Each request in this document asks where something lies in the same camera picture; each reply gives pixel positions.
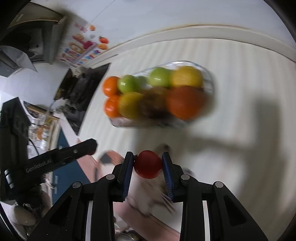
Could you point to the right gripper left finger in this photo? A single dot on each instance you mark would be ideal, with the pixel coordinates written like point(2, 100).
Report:
point(109, 189)

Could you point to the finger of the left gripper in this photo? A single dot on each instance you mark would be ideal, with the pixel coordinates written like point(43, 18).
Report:
point(57, 158)

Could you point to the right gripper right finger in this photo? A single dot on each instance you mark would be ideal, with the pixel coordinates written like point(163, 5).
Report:
point(183, 188)

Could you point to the red cherry tomato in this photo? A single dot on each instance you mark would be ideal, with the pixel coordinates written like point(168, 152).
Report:
point(148, 164)

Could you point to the dark orange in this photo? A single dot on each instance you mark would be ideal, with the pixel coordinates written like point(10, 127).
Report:
point(185, 102)

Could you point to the yellow lemon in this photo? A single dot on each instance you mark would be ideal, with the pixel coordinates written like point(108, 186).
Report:
point(129, 105)
point(187, 76)

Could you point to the brown bruised apple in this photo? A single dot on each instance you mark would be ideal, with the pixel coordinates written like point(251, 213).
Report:
point(153, 104)

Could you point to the small orange tangerine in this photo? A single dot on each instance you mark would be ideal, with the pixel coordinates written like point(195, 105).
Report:
point(110, 86)

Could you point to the blue cabinet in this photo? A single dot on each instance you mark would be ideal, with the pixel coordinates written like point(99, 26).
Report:
point(60, 179)

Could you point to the oval floral ceramic plate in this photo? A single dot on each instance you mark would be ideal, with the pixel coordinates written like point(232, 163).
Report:
point(170, 120)

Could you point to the black gas stove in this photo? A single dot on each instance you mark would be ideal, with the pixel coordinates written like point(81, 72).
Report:
point(78, 91)

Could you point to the striped cat print mat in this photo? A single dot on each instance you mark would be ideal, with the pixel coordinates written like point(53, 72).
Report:
point(245, 140)

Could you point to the left green apple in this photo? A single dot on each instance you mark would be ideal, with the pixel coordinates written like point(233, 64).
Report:
point(128, 83)

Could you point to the green apple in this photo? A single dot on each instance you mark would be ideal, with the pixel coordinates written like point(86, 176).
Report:
point(128, 83)
point(160, 77)

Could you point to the right green apple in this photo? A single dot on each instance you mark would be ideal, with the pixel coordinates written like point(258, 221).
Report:
point(160, 77)

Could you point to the range hood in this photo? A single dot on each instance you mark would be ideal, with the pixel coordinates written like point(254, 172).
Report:
point(33, 36)

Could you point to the colourful wall sticker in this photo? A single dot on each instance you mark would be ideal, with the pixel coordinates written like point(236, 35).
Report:
point(81, 44)

